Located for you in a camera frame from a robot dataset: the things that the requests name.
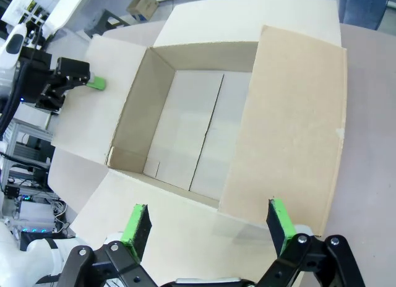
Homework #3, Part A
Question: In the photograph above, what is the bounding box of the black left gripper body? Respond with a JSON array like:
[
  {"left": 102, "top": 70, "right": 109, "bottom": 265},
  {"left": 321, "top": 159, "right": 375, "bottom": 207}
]
[{"left": 20, "top": 49, "right": 59, "bottom": 103}]

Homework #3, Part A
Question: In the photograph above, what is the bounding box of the tangle of white cables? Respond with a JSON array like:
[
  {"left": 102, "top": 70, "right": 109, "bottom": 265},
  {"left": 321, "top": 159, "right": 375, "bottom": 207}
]
[{"left": 51, "top": 200, "right": 71, "bottom": 235}]

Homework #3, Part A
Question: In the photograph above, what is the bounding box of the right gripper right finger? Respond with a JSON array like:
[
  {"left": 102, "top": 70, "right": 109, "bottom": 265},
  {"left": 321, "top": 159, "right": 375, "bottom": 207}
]
[{"left": 256, "top": 199, "right": 366, "bottom": 287}]

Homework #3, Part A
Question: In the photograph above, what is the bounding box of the aluminium rack frame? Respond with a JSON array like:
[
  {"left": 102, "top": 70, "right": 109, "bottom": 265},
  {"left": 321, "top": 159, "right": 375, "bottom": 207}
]
[{"left": 0, "top": 118, "right": 55, "bottom": 189}]

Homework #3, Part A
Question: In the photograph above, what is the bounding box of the black left arm cable bundle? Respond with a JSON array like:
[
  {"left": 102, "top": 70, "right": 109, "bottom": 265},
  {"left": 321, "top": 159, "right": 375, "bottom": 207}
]
[{"left": 0, "top": 59, "right": 32, "bottom": 139}]

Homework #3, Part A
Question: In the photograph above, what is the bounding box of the person in blue sweater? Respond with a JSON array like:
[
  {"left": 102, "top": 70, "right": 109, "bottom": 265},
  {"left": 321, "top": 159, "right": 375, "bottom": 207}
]
[{"left": 338, "top": 0, "right": 387, "bottom": 31}]

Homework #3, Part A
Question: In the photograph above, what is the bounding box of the small open cardboard box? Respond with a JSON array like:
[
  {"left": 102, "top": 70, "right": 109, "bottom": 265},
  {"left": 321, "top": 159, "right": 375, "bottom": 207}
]
[{"left": 126, "top": 0, "right": 159, "bottom": 22}]

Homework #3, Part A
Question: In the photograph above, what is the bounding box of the grey controller box with lights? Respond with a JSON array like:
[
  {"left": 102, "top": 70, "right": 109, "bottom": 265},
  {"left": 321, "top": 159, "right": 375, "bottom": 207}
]
[{"left": 17, "top": 200, "right": 58, "bottom": 235}]

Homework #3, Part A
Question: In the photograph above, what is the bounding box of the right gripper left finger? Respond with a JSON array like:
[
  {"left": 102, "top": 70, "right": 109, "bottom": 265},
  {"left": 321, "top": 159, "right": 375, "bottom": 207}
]
[{"left": 60, "top": 203, "right": 161, "bottom": 287}]

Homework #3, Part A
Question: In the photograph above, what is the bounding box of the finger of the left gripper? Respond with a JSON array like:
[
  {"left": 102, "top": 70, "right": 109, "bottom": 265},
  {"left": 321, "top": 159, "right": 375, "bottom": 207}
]
[
  {"left": 46, "top": 56, "right": 108, "bottom": 93},
  {"left": 35, "top": 88, "right": 68, "bottom": 115}
]

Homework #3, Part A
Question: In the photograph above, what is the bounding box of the brown cardboard packing box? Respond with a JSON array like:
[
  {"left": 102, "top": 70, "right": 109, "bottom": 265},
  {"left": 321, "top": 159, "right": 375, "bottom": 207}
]
[{"left": 48, "top": 0, "right": 348, "bottom": 287}]

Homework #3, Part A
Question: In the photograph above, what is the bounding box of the black metal frame stand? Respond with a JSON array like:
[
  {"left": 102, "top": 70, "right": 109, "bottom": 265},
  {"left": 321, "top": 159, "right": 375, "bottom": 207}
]
[{"left": 85, "top": 8, "right": 131, "bottom": 39}]

